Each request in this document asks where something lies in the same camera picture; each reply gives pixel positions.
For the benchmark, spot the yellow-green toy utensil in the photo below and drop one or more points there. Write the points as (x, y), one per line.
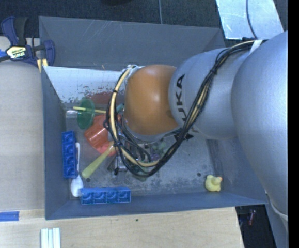
(93, 165)

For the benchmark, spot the blue toy brick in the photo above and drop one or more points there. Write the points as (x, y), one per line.
(69, 154)
(105, 195)

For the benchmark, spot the orange translucent plastic cup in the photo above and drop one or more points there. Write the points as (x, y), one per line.
(96, 136)

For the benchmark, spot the grey metal bin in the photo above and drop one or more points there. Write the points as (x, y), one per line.
(164, 182)

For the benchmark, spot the white plastic spoon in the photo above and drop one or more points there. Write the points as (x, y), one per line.
(76, 186)

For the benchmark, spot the thin yellow stick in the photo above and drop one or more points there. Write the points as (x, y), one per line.
(100, 110)

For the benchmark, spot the yellow rubber duck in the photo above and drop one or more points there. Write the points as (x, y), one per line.
(212, 184)

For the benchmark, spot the pale wood board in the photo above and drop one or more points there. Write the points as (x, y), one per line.
(17, 138)

